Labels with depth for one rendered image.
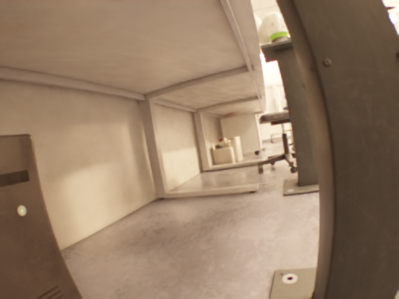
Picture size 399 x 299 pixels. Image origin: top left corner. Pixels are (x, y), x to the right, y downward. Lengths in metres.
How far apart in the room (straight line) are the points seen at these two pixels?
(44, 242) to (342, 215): 0.38
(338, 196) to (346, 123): 0.07
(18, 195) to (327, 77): 0.39
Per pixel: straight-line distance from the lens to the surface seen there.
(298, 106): 1.11
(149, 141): 1.36
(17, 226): 0.31
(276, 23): 1.25
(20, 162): 0.32
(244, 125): 3.18
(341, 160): 0.21
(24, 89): 0.95
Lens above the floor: 0.34
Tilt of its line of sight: 2 degrees down
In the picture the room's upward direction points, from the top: 10 degrees counter-clockwise
